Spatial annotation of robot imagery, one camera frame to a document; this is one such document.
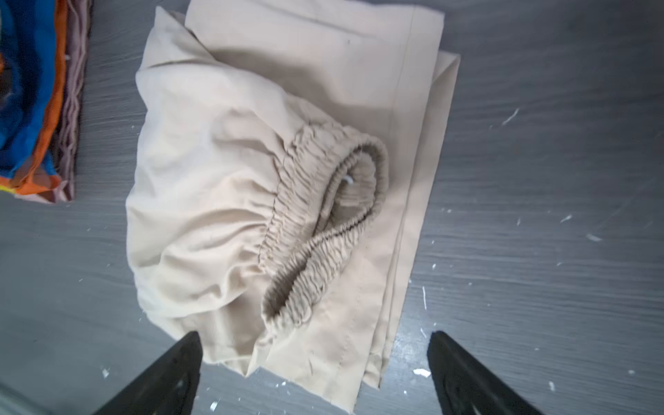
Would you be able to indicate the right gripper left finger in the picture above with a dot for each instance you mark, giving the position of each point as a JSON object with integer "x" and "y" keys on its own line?
{"x": 168, "y": 386}

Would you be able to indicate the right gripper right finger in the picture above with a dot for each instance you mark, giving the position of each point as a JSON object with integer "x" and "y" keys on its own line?
{"x": 466, "y": 387}

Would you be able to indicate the beige shorts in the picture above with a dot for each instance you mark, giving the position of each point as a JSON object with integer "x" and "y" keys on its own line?
{"x": 283, "y": 175}

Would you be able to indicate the multicolour shorts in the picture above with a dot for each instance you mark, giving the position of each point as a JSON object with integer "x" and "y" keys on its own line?
{"x": 33, "y": 74}

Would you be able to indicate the pink shorts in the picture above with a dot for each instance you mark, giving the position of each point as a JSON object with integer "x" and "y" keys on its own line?
{"x": 75, "y": 104}

